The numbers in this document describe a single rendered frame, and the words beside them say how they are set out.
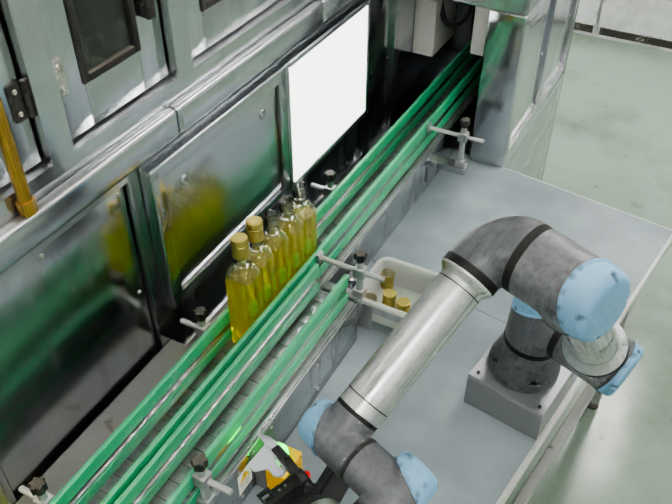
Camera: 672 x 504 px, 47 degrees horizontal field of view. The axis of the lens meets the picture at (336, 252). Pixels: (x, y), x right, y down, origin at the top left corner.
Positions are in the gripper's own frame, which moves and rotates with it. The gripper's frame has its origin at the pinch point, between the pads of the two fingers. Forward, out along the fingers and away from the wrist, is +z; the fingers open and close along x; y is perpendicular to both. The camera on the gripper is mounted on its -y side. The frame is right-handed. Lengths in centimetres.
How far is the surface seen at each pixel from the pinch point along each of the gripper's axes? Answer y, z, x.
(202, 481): 12.6, 1.2, -6.1
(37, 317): 19.9, 14.7, -41.8
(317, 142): -57, 61, -33
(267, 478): 2.0, 14.5, 8.6
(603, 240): -111, 39, 27
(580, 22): -329, 261, 28
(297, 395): -12.8, 22.5, 2.0
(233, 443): 4.2, 11.6, -3.3
